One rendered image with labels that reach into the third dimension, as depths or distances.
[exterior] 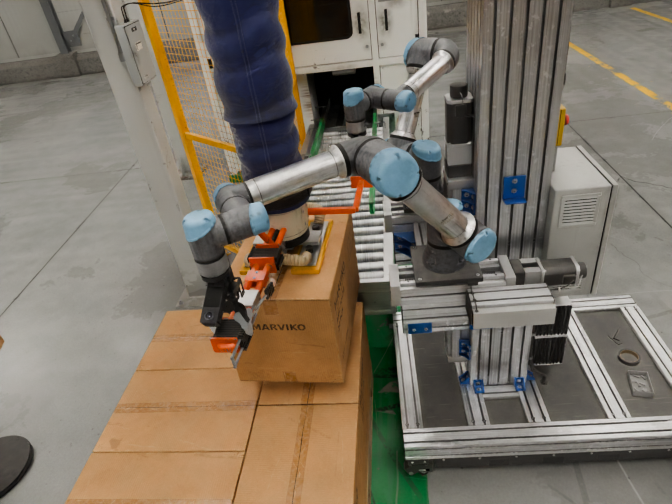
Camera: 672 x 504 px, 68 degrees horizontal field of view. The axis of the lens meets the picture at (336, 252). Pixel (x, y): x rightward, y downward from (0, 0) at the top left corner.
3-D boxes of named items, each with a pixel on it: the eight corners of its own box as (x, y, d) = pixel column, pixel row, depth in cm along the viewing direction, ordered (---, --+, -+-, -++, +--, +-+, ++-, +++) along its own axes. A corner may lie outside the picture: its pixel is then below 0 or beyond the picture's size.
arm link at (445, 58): (472, 62, 202) (408, 122, 178) (448, 61, 209) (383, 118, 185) (471, 33, 195) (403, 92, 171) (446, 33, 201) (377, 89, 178)
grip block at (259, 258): (256, 258, 166) (253, 243, 163) (285, 257, 165) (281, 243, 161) (249, 273, 160) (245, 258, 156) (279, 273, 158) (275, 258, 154)
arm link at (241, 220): (253, 189, 124) (210, 203, 121) (267, 207, 115) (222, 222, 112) (260, 217, 128) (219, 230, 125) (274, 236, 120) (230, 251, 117)
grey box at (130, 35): (149, 77, 278) (130, 19, 261) (158, 76, 277) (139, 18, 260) (135, 87, 261) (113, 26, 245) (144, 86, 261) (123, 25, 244)
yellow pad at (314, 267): (309, 223, 201) (307, 213, 198) (333, 223, 199) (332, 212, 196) (291, 275, 173) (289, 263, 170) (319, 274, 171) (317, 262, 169)
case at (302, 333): (276, 283, 237) (259, 210, 215) (359, 282, 230) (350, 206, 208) (239, 381, 189) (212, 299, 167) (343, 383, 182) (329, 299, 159)
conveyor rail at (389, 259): (384, 137, 442) (383, 117, 431) (390, 137, 441) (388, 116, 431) (386, 309, 252) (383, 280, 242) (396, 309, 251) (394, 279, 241)
